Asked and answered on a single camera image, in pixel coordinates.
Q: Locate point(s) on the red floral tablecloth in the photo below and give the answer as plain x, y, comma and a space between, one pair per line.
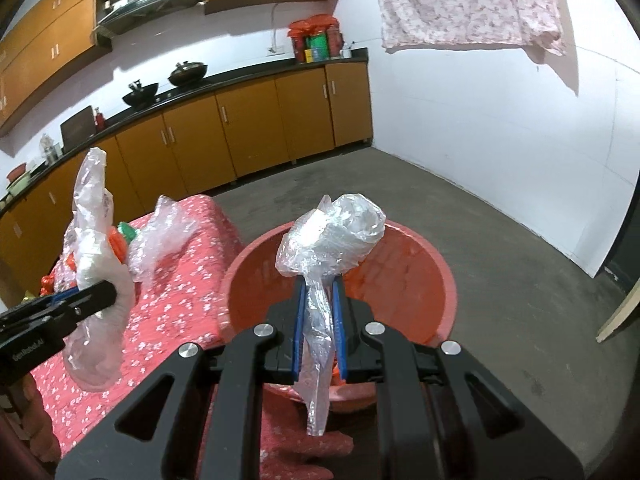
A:
190, 300

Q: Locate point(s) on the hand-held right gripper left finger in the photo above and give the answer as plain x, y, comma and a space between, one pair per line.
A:
299, 330

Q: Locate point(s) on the pink floral hanging cloth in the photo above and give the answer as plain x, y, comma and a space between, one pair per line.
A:
465, 0

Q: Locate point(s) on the tall clear plastic bag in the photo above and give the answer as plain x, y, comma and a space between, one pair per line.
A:
92, 200

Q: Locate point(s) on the dark cutting board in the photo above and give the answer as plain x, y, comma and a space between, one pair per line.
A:
77, 127

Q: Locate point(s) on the small crumpled clear plastic bag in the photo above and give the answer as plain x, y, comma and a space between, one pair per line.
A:
165, 230

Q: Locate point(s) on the range hood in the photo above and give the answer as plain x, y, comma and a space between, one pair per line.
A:
145, 5

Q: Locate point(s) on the stacked bowls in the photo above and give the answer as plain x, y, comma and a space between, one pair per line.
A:
17, 180

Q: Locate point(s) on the small red bottle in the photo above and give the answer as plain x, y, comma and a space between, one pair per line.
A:
100, 120

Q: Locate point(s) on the black wok with lid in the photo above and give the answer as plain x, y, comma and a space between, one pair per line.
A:
186, 75

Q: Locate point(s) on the orange bottle with green cap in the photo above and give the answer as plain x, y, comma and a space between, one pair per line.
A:
117, 246

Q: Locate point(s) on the black wok with utensil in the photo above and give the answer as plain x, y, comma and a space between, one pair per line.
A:
140, 96

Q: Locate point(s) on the wooden lower kitchen cabinets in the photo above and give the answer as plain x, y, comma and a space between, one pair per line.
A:
250, 125

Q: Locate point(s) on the long clear plastic bag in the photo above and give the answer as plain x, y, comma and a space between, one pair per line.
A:
330, 235

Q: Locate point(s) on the red plastic basin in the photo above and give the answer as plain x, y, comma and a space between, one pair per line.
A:
400, 280

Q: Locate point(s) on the dark door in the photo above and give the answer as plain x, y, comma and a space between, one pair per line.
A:
625, 280

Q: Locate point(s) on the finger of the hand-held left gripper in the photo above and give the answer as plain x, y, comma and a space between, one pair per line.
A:
95, 297

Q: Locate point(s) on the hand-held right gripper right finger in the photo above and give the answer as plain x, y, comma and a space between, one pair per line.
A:
340, 330

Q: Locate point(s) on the glass jar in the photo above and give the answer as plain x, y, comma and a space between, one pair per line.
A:
50, 151

